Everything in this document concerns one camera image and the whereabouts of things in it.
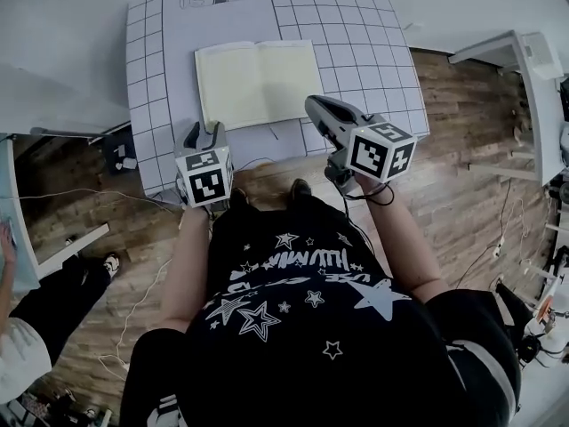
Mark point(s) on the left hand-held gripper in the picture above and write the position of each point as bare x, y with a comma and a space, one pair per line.
204, 185

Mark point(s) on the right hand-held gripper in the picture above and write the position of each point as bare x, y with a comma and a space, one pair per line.
378, 154

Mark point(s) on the blue-grey notebook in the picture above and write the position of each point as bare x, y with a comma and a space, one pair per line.
249, 82

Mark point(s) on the person's right forearm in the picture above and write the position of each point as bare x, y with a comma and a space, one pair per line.
400, 247

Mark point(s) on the person's left forearm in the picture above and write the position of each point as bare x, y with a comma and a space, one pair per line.
186, 269

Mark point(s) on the white checked tablecloth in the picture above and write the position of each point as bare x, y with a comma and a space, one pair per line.
355, 60

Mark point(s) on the person's left shoe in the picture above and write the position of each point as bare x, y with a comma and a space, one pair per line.
240, 195

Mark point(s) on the person's shoe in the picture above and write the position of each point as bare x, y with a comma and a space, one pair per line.
240, 195
301, 189

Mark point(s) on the person's right shoe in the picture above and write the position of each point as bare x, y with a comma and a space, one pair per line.
301, 189

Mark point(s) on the black footprint floor mat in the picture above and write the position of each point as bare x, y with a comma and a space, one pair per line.
120, 156

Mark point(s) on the grey metal bar foot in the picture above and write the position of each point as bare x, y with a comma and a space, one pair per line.
66, 132

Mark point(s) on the white partition board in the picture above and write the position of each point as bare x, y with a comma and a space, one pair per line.
53, 100

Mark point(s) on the pale blue-grey desk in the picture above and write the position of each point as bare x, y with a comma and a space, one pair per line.
20, 180

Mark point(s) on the white power strip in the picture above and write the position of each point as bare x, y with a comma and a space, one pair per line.
498, 246

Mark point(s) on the white desk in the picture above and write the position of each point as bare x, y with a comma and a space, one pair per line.
544, 123

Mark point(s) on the black star print t-shirt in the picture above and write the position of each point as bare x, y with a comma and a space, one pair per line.
311, 363

